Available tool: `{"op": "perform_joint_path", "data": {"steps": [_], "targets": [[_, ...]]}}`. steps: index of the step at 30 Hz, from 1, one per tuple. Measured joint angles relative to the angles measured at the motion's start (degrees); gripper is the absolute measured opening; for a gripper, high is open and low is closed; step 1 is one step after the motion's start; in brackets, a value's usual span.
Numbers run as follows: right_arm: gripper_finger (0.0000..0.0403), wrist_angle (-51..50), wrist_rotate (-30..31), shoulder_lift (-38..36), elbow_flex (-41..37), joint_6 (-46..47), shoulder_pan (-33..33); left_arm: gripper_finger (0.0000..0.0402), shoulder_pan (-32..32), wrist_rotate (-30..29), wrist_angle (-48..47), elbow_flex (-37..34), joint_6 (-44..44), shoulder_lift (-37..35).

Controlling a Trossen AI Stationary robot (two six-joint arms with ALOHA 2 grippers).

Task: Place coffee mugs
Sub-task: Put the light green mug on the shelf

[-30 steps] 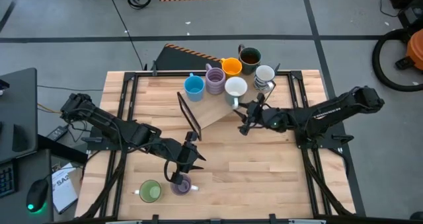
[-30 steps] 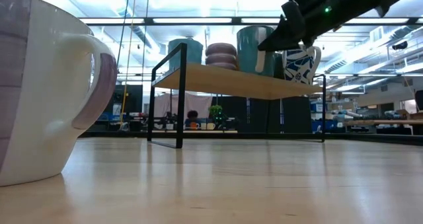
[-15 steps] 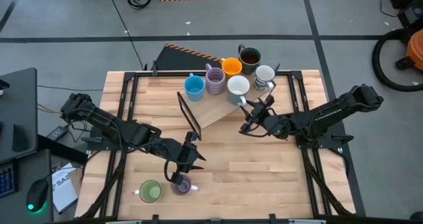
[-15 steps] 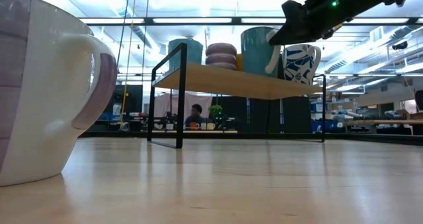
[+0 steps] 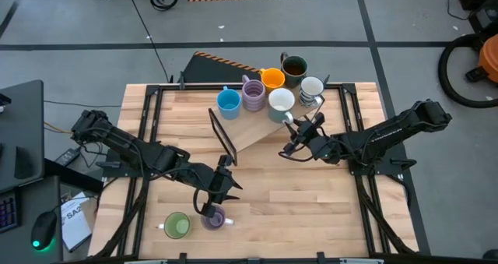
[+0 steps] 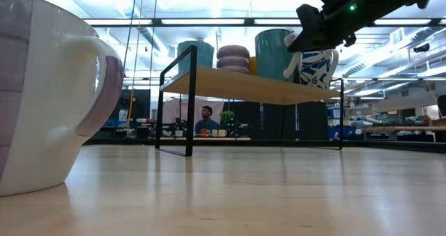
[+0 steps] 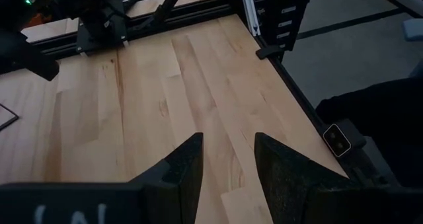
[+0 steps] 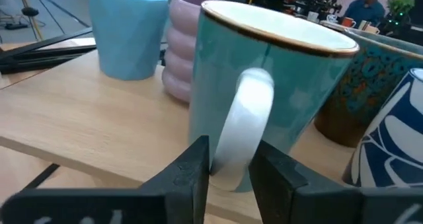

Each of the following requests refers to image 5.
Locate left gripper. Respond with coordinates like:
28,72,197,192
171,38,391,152
205,173,243,205

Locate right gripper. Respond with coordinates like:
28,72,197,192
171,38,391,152
284,116,326,156

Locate teal mug white handle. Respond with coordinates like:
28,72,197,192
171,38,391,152
267,87,296,125

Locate purple striped white mug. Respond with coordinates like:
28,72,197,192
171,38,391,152
200,204,235,232

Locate blue white patterned mug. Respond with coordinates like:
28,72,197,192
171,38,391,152
298,76,326,109

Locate pink ribbed mug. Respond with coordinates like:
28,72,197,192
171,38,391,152
240,74,267,113

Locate yellow mug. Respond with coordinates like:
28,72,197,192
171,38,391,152
259,67,286,94

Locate dark brown teal mug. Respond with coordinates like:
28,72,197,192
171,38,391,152
279,51,309,89

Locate green mug white handle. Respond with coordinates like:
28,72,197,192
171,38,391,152
157,211,191,241

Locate light blue faceted mug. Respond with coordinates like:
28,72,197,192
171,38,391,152
216,85,243,121

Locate wooden shelf black metal legs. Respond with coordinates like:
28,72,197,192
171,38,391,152
208,75,331,167

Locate white paper booklet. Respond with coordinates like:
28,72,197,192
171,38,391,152
59,191,93,254

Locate black power adapter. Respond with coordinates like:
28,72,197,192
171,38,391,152
54,147,82,167

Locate black mouse green light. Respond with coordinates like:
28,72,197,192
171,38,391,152
30,210,59,253

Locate dark grey desk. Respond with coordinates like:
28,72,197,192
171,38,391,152
0,79,44,193
0,158,104,264

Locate orange vacuum cleaner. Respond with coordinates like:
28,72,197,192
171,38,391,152
477,33,498,84

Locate black equipment case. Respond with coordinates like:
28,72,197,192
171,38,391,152
455,0,498,34

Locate backlit keyboard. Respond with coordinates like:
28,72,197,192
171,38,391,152
0,189,21,234

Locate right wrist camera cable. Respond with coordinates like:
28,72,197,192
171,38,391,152
277,149,312,164

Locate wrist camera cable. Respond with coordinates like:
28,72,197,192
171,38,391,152
277,149,312,164
192,188,209,216

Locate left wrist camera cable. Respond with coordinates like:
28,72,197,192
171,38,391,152
192,188,209,216

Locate black metal table frame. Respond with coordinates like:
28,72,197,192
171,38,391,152
88,82,431,264

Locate black vacuum hose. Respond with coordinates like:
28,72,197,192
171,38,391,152
437,33,498,110

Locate black floor cable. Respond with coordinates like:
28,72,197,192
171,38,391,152
123,0,174,84

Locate yellow cable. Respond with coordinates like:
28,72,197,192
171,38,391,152
43,121,74,136

